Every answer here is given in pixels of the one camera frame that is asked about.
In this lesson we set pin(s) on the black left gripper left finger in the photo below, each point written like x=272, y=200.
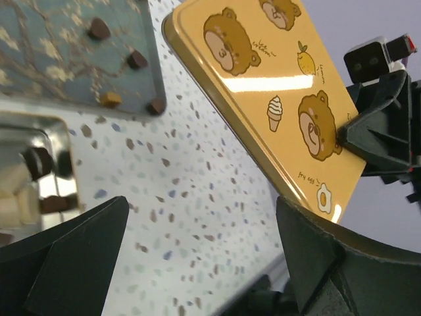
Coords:
x=66, y=269

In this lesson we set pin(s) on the gold tin box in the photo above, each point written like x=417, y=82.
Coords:
x=38, y=185

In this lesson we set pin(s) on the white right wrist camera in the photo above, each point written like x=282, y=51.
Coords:
x=377, y=57

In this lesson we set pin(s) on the caramel cube chocolate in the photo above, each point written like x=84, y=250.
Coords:
x=110, y=100

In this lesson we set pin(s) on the brown cube chocolate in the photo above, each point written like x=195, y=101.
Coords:
x=156, y=107

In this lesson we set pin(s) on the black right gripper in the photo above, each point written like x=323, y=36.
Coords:
x=386, y=131

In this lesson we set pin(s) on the white heart chocolate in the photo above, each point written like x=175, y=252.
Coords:
x=20, y=209

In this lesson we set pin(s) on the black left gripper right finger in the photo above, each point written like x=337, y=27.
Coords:
x=335, y=271

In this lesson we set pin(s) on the blue floral serving tray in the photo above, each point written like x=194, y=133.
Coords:
x=46, y=53

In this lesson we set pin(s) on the dark round chocolate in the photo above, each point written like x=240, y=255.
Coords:
x=99, y=29

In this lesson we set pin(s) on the white square chocolate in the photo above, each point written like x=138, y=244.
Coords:
x=14, y=178

